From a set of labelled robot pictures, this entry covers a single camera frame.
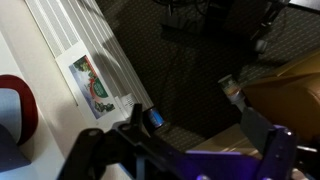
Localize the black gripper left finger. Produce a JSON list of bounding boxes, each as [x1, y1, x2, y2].
[[128, 102, 145, 135]]

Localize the brown cardboard box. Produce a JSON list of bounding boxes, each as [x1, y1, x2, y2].
[[242, 49, 320, 145]]

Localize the white capped bottle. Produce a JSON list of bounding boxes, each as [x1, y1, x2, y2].
[[217, 74, 248, 113]]

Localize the colourful picture sticker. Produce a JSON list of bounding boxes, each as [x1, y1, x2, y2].
[[68, 54, 116, 120]]

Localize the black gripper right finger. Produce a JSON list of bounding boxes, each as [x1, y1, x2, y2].
[[239, 106, 276, 156]]

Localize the blue drink can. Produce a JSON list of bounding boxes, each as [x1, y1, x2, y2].
[[146, 106, 166, 129]]

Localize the white radiator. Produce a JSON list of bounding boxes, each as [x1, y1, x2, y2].
[[23, 0, 155, 125]]

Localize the black chair base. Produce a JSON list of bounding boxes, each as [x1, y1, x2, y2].
[[153, 0, 291, 54]]

